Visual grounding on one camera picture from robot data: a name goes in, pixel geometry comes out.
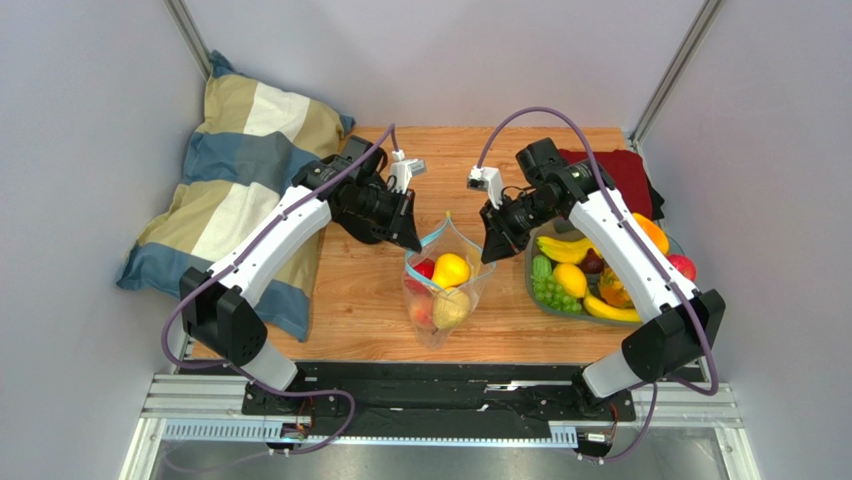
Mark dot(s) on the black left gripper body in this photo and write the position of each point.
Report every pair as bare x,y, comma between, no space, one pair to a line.
379,209

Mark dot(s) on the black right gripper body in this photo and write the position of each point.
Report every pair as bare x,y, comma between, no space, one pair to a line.
500,222

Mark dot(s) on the red tomato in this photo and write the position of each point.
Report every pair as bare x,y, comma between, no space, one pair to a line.
425,268

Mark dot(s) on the clear zip top bag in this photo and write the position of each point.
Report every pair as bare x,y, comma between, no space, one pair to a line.
446,238

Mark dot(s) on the yellow pear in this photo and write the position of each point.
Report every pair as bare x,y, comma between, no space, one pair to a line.
451,270

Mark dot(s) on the green grape bunch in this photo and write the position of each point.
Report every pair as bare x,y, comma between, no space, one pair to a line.
548,291

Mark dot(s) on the pink peach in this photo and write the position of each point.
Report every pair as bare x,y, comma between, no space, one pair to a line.
420,312

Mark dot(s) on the beige bumpy fruit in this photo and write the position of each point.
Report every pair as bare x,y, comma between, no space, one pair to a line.
450,309

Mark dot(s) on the yellow lemon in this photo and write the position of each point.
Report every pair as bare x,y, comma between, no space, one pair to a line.
571,278

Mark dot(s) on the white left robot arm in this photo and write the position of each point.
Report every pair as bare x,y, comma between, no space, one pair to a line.
218,305

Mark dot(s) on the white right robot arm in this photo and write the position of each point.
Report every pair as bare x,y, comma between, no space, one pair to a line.
678,321

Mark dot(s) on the grey fruit tray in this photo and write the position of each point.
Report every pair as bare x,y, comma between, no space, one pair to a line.
563,230

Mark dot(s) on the green cucumber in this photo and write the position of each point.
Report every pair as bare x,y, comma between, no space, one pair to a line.
541,268

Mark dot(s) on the dark purple plum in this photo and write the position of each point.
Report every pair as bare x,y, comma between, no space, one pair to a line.
592,263

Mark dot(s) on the folded red cloth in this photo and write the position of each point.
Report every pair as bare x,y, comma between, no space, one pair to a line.
627,170

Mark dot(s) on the orange pineapple toy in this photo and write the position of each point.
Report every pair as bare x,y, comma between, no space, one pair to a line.
612,290

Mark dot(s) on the yellow banana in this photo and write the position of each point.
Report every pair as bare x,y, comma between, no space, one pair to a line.
602,310

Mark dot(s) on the orange yellow mango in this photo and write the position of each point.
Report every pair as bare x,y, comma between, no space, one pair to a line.
654,233

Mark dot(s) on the striped blue beige pillow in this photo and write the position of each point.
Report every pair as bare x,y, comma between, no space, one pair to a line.
238,164

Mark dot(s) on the red apple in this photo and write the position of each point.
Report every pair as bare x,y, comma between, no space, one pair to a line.
684,265

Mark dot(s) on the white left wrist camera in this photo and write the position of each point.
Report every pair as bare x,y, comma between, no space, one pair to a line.
403,170

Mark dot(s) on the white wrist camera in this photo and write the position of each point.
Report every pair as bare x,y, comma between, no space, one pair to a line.
488,180
403,170

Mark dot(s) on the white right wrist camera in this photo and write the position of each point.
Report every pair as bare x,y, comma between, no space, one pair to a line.
488,180

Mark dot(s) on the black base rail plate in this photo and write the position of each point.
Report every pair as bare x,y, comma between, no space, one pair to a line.
435,401

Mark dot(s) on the right aluminium frame post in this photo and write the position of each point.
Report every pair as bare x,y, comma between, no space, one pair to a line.
688,47

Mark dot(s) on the aluminium frame post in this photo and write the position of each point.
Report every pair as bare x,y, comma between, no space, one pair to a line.
688,47
184,21

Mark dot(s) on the left aluminium frame post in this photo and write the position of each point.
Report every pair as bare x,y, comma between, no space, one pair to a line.
184,21

